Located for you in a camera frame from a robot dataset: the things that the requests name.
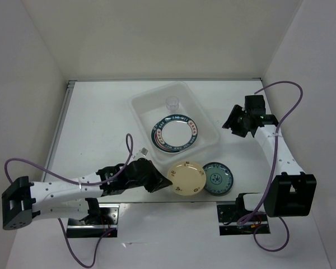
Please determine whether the clear plastic cup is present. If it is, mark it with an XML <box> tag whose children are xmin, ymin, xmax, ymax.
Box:
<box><xmin>166</xmin><ymin>96</ymin><xmax>180</xmax><ymax>114</ymax></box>

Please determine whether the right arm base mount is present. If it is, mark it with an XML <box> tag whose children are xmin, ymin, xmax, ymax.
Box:
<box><xmin>217</xmin><ymin>202</ymin><xmax>270</xmax><ymax>236</ymax></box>

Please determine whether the cream patterned plate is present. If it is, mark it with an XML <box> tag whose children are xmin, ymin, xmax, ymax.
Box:
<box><xmin>167</xmin><ymin>161</ymin><xmax>207</xmax><ymax>196</ymax></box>

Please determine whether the dark green rimmed white plate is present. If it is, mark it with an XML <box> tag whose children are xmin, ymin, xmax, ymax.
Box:
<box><xmin>151</xmin><ymin>114</ymin><xmax>198</xmax><ymax>154</ymax></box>

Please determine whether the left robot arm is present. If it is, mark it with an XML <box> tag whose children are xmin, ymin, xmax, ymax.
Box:
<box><xmin>2</xmin><ymin>158</ymin><xmax>172</xmax><ymax>230</ymax></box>

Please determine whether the clear plastic bin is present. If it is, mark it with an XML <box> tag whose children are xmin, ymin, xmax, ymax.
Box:
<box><xmin>129</xmin><ymin>82</ymin><xmax>220</xmax><ymax>165</ymax></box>

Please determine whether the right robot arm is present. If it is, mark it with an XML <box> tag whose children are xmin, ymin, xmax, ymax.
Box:
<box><xmin>223</xmin><ymin>105</ymin><xmax>317</xmax><ymax>220</ymax></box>

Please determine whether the blue patterned plate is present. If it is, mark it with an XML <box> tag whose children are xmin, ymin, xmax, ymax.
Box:
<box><xmin>203</xmin><ymin>162</ymin><xmax>234</xmax><ymax>196</ymax></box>

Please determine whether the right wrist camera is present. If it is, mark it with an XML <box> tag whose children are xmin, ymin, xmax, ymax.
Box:
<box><xmin>244</xmin><ymin>95</ymin><xmax>266</xmax><ymax>115</ymax></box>

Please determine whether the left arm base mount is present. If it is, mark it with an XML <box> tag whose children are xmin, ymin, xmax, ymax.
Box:
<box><xmin>66</xmin><ymin>203</ymin><xmax>120</xmax><ymax>239</ymax></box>

